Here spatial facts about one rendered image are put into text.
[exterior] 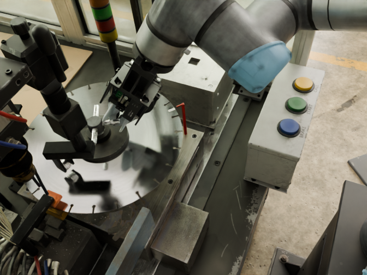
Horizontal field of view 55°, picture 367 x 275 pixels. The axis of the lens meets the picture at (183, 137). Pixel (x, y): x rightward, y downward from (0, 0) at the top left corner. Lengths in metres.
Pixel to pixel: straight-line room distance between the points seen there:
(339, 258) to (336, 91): 1.50
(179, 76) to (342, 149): 1.24
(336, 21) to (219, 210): 0.50
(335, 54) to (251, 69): 2.04
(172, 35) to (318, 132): 1.57
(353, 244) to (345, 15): 0.52
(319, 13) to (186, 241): 0.47
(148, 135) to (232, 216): 0.28
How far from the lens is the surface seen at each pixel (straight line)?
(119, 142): 0.70
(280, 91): 0.87
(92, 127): 0.68
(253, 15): 0.48
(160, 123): 0.73
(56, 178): 0.70
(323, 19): 0.52
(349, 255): 0.85
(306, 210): 1.73
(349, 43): 2.59
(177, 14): 0.48
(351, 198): 0.91
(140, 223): 0.56
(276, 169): 0.81
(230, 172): 0.89
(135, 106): 0.57
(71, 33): 1.32
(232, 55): 0.45
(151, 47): 0.51
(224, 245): 0.81
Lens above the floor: 1.50
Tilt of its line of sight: 52 degrees down
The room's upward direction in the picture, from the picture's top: 6 degrees counter-clockwise
